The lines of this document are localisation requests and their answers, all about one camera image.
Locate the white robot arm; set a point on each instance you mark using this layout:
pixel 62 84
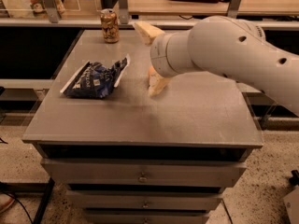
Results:
pixel 225 47

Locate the blue chip bag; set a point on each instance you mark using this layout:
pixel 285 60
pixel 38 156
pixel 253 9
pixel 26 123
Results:
pixel 94 80

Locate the grey box on floor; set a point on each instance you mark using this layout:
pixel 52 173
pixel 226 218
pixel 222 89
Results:
pixel 291 200

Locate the orange patterned soda can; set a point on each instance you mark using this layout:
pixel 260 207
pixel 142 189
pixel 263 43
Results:
pixel 109 24

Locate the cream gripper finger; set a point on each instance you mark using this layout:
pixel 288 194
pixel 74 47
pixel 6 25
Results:
pixel 147 32
pixel 157 83

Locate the grey drawer cabinet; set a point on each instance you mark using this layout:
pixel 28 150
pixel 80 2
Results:
pixel 135 159

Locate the white and orange package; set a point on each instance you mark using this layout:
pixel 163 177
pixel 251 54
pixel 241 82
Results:
pixel 27 9

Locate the orange fruit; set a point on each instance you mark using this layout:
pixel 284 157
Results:
pixel 151 70

